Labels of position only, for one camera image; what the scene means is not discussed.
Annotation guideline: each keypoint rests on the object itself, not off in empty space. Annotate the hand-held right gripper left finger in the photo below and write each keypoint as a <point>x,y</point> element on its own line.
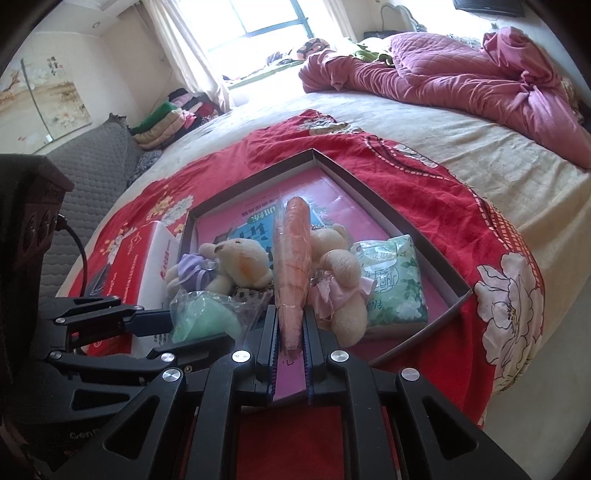
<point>274,332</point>

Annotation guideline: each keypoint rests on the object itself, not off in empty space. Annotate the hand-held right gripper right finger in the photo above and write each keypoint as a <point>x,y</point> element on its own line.
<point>308,332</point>

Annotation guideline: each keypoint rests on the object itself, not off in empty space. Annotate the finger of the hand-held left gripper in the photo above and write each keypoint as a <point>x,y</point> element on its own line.
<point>147,321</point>
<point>194,353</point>

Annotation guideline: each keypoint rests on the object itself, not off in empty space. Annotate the mint green cloth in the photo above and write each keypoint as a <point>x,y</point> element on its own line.
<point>203,318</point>

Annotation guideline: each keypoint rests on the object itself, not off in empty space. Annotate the leopard print scrunchie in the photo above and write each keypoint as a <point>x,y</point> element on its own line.
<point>251,294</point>

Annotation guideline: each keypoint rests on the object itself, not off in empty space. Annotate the teddy bear with pink dress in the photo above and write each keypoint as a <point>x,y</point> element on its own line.
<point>341,272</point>

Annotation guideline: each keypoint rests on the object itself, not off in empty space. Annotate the orange towel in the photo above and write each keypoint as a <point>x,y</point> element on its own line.
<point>292,258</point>

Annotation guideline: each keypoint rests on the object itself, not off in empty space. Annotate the teddy bear with purple dress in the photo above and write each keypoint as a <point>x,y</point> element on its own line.
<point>240,263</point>

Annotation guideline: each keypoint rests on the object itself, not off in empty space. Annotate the green floral tissue packet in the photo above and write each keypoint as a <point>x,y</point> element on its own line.
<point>397,281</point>

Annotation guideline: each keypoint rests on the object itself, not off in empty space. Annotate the dark brown shallow cardboard box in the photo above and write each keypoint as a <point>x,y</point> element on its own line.
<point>438,310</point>

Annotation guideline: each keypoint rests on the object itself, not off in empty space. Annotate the red tissue box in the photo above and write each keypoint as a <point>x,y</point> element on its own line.
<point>134,258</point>

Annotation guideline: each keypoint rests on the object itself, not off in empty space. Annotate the grey quilted headboard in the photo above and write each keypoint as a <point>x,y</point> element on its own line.
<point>92,184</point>

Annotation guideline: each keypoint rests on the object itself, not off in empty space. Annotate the dark patterned pillow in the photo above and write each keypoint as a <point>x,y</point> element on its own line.
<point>145,164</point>

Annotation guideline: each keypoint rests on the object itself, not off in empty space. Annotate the stack of folded clothes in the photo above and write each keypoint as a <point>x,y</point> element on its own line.
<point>166,122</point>

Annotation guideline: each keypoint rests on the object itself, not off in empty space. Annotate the red floral blanket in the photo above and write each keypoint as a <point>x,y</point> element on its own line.
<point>415,184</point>

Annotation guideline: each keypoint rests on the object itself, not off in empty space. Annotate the cream curtain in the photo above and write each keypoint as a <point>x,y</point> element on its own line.
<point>189,46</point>
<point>339,18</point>

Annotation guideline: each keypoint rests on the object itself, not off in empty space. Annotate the bed with beige sheet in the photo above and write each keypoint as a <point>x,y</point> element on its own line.
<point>508,152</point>

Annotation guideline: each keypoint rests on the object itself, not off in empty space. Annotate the orange patterned folded blanket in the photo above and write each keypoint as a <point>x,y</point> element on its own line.
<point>314,46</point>

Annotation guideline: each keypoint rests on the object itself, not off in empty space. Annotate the pink quilted duvet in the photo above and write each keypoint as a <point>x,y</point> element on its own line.
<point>438,69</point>

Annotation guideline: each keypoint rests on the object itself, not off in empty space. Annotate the black bag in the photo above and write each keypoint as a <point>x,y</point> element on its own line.
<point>378,35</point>

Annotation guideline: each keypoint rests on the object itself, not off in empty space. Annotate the window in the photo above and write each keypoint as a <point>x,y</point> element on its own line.
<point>258,18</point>

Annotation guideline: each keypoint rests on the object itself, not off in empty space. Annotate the heart shaped mirror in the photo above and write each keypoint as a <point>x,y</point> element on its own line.
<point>397,18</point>

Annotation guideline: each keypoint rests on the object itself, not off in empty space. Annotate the black flat television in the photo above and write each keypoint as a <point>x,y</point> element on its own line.
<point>489,5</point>

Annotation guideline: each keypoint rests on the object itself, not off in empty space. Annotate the floral wall painting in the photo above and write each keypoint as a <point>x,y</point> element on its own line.
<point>46,101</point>

